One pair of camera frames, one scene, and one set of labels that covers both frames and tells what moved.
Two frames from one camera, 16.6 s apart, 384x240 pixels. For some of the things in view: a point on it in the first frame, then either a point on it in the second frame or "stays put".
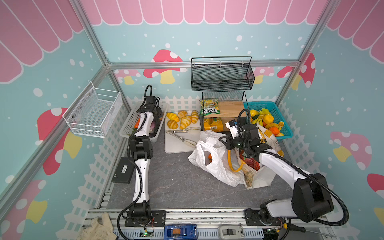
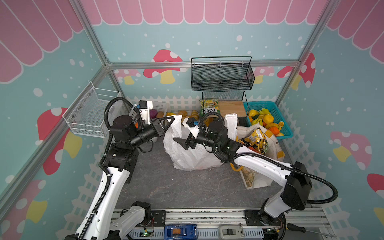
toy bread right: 194,116 stays put
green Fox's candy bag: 210,106 stays put
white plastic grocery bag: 212,155 → 200,157
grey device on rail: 231,232 stays put
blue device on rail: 180,232 stays put
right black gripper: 250,144 → 193,141
